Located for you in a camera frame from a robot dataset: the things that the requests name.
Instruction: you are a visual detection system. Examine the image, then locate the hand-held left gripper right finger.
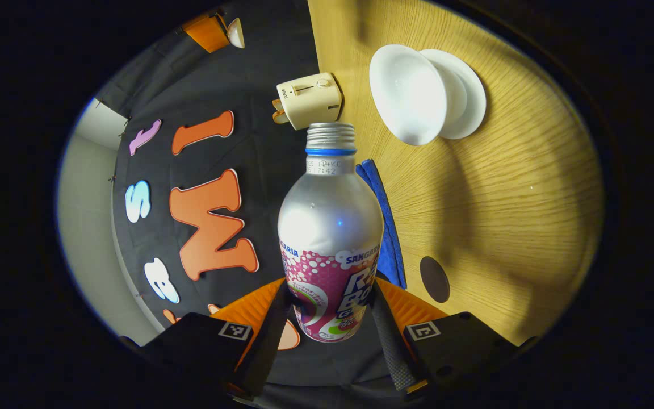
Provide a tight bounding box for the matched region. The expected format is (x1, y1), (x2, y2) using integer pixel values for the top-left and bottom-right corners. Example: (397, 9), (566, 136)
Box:
(370, 277), (538, 398)

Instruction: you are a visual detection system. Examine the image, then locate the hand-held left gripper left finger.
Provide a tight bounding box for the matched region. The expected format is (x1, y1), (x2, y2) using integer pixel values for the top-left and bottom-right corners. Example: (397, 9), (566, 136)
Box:
(120, 277), (294, 401)

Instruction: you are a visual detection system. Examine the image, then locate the dark brown round coaster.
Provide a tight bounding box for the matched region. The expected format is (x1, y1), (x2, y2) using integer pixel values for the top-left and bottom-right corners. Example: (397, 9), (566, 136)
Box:
(420, 256), (451, 303)

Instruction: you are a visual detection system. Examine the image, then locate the silver water bottle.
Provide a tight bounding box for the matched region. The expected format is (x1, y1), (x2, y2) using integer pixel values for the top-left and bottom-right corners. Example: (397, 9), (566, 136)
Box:
(278, 122), (384, 343)

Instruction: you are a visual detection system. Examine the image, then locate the white teacup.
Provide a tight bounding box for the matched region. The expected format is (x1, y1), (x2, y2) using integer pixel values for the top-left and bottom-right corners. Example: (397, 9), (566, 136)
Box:
(369, 44), (448, 147)

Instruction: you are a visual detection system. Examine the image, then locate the blue folded towel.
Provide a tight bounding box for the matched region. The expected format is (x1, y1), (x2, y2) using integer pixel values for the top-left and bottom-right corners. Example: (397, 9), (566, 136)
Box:
(355, 159), (407, 289)

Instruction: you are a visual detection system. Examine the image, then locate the white toaster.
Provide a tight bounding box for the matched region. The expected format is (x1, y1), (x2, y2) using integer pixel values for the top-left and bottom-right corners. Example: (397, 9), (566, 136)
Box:
(276, 72), (343, 131)

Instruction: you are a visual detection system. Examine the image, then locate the white saucer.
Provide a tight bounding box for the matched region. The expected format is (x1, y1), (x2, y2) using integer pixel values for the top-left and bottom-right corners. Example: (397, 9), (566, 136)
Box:
(418, 49), (487, 140)

